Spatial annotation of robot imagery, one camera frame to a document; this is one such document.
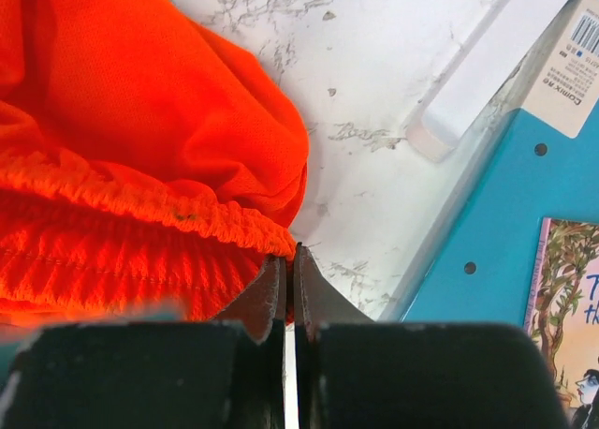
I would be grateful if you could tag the silver clothes rack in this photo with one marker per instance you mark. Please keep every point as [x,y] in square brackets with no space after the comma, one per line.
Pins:
[490,54]

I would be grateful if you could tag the orange shorts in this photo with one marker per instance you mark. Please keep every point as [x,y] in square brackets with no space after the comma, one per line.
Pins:
[144,159]

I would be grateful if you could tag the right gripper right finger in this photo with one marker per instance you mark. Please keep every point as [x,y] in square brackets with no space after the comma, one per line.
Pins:
[354,372]

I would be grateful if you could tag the teal folder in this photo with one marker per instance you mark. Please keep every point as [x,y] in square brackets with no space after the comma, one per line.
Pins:
[545,165]

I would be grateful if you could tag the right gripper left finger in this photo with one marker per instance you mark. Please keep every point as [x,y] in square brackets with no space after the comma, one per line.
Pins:
[157,373]

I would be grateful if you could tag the pink illustrated book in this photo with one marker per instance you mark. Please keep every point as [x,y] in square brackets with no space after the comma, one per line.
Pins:
[562,314]

